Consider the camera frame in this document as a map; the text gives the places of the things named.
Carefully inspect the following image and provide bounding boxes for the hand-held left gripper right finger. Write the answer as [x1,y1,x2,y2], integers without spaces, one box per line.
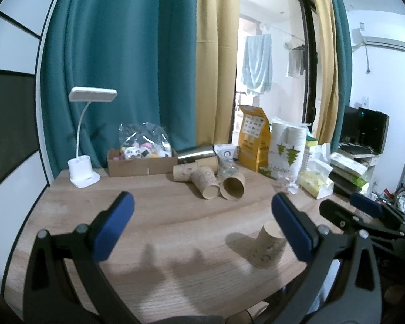
[271,192,383,324]

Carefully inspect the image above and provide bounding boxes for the narrow yellow curtain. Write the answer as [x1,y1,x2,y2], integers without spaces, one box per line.
[305,0,340,146]

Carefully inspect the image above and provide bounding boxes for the black door frame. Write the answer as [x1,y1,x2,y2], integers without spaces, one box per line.
[298,0,320,126]

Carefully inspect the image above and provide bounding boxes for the crumpled clear plastic wrap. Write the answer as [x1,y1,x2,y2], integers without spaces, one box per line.
[276,172,300,195]

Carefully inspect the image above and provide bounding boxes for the narrow teal curtain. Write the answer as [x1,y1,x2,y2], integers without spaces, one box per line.
[325,0,354,149]

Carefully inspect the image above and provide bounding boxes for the wide teal curtain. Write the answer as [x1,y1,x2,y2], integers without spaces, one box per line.
[40,0,200,185]

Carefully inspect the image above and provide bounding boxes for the clear plastic cup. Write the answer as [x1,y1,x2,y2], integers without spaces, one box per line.
[217,160,239,178]

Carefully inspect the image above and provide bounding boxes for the yellow paper bag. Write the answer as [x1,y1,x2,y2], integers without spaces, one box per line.
[238,105,271,173]

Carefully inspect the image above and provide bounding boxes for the white desk lamp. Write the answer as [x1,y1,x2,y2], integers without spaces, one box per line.
[67,87,118,189]

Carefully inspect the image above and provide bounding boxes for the shallow cardboard box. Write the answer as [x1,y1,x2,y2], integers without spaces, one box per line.
[107,148,179,178]

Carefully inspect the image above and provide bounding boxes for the wide yellow curtain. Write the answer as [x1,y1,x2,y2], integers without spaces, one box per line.
[195,0,240,146]

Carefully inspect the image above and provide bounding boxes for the stainless steel tumbler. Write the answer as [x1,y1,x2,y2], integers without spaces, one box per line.
[177,144,217,166]

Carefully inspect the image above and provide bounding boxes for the plastic bag of yellow sponges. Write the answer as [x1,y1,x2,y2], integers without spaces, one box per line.
[298,143,335,199]

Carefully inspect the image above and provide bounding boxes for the light blue hanging towel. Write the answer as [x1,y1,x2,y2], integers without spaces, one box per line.
[241,33,274,96]

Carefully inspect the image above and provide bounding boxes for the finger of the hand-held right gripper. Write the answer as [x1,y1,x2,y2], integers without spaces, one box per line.
[319,199,405,239]
[350,194,405,231]

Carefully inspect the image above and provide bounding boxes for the pack of white paper cups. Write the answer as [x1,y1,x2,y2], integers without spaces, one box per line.
[266,117,310,181]

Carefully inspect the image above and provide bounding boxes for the clear bag of toys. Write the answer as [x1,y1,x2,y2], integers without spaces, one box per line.
[117,122,173,160]

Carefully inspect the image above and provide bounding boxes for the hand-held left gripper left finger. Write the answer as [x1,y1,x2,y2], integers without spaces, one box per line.
[23,191,139,324]

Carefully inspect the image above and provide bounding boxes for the white air conditioner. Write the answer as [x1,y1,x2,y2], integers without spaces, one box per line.
[350,27,405,53]

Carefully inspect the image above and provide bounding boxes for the small white box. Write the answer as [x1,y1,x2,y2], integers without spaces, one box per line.
[213,143,240,160]

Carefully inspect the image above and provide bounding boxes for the grey hanging garment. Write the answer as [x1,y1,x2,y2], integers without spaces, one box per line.
[286,45,306,78]

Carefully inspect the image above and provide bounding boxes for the stack of boxes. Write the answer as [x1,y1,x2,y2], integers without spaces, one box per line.
[329,151,376,197]

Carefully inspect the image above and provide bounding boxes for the black computer monitor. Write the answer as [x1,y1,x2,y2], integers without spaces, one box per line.
[339,105,390,154]

